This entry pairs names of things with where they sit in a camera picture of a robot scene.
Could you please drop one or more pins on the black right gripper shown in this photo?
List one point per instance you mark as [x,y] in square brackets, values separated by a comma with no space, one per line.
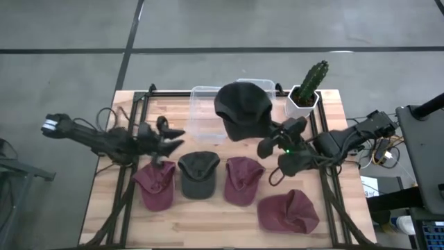
[295,161]

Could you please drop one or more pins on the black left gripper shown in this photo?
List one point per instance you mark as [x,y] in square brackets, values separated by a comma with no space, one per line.
[151,140]

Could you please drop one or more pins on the dark grey baseball cap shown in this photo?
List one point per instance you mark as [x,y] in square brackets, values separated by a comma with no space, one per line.
[198,177]

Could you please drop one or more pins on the black baseball cap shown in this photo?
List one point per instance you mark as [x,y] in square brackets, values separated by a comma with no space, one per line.
[243,107]

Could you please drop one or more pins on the maroon baseball cap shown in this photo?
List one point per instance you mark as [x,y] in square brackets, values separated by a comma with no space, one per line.
[243,180]
[156,187]
[288,212]

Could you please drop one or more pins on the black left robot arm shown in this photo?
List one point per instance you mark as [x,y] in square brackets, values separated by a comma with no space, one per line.
[104,140]

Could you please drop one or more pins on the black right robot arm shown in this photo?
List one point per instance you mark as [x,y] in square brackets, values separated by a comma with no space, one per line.
[340,140]

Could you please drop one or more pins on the clear plastic bin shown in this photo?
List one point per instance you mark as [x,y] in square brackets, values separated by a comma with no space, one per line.
[204,118]
[265,85]

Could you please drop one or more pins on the green cactus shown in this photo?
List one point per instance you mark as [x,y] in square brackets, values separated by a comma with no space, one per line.
[312,81]

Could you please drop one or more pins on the white paper sheet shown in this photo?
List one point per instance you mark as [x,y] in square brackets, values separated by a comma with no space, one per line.
[367,185]

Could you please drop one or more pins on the grey monitor panel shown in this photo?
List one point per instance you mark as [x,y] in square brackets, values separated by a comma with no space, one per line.
[421,156]

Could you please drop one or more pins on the white bottle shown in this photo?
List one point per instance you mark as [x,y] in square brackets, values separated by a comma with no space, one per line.
[404,225]

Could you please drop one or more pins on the black pole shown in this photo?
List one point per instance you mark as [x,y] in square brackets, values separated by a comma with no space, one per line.
[430,106]

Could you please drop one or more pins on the dark metal stand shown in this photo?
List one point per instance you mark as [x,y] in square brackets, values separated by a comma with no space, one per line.
[21,170]

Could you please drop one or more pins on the blue lit keyboard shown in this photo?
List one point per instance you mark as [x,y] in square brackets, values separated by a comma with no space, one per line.
[433,237]

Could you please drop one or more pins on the black aluminium table frame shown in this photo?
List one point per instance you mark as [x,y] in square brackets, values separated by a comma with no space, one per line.
[125,194]

